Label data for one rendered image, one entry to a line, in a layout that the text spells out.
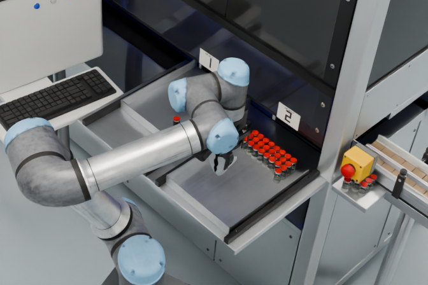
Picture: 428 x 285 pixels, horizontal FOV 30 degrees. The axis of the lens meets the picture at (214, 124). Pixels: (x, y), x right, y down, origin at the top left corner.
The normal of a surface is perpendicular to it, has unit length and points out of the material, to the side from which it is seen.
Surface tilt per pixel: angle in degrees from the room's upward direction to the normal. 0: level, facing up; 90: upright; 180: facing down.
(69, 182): 41
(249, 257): 90
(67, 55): 90
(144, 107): 0
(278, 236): 90
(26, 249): 0
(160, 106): 0
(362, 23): 90
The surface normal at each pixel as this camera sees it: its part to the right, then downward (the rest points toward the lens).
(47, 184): -0.11, 0.01
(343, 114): -0.70, 0.44
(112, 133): 0.07, -0.73
